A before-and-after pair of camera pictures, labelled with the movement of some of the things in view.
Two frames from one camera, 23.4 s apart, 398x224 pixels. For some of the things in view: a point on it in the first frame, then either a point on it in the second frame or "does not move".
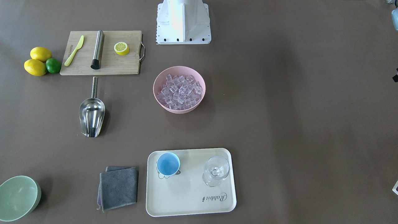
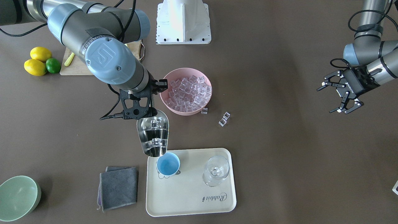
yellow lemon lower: x=35 y=67 does not move
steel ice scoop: x=92 y=111 → x=153 y=133
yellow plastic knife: x=69 y=59 does not move
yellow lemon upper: x=40 y=53 does not move
